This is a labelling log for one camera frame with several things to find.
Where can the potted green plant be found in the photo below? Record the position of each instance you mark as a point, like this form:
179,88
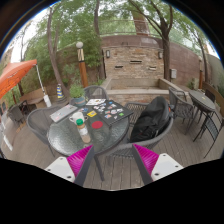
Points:
77,95

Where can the grey chair far left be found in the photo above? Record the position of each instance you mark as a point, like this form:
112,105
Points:
16,115

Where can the silver laptop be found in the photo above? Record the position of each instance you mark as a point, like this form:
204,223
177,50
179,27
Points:
63,112

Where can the grey wicker chair left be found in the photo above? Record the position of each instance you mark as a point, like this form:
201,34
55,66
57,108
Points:
39,122

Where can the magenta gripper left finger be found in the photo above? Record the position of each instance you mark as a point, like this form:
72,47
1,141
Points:
75,167

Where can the black metal chair right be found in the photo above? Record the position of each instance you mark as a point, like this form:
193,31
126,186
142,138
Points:
210,126

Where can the grey wicker chair far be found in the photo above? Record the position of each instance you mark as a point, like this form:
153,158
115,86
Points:
95,92

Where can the white paper sheet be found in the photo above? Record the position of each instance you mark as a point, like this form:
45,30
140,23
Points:
95,101

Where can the black laptop with stickers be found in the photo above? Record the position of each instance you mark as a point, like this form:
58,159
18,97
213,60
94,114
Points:
111,112

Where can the round dark table right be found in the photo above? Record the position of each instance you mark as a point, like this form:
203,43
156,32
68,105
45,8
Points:
201,103

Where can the white mug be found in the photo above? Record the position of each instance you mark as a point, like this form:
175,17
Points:
77,115

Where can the grey chair beside right table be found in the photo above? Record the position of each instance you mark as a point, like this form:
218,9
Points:
180,106

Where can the globe lamp post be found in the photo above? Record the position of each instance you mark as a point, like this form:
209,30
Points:
82,66

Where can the round glass patio table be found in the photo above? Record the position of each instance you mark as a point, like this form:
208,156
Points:
105,124

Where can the grey wicker chair right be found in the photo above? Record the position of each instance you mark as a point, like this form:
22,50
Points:
125,148

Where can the grey wicker chair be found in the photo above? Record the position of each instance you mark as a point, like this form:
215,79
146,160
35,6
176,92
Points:
39,122
125,148
95,92

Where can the stone fountain wall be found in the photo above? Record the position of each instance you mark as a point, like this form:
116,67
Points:
134,66

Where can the plastic bottle with green cap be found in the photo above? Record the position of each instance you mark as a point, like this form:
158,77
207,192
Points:
83,131

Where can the black backpack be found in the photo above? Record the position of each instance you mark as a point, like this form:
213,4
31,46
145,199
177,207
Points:
152,121

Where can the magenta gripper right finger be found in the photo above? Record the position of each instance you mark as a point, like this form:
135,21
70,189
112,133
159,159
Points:
153,166

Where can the red round coaster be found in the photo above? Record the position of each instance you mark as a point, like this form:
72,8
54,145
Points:
97,124

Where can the striped blue yellow bollard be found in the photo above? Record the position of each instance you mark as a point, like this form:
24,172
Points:
60,94

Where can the orange patio umbrella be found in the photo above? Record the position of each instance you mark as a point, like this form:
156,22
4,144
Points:
13,73

